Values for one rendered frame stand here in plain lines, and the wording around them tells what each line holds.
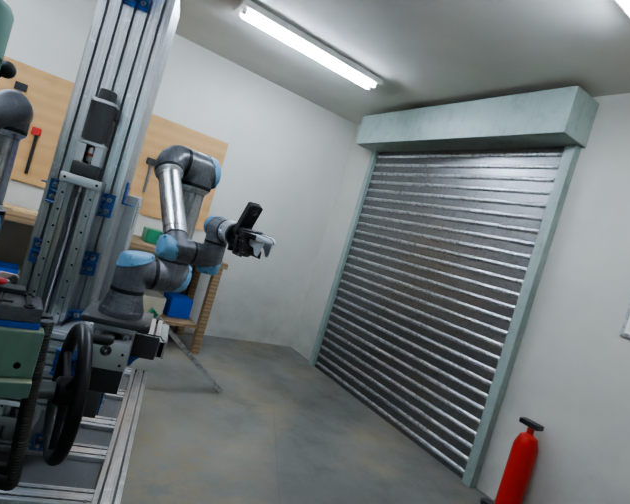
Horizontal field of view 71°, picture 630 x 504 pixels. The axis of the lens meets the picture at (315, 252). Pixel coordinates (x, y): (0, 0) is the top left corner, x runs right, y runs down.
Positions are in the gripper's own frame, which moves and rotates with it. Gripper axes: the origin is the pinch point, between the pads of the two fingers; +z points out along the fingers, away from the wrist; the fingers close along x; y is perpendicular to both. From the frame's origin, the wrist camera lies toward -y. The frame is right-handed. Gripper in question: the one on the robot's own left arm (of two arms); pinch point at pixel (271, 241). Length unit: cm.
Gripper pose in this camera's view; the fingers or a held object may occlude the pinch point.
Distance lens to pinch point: 126.9
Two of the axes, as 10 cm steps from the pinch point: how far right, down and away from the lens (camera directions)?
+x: -7.4, -1.0, -6.7
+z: 6.4, 2.3, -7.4
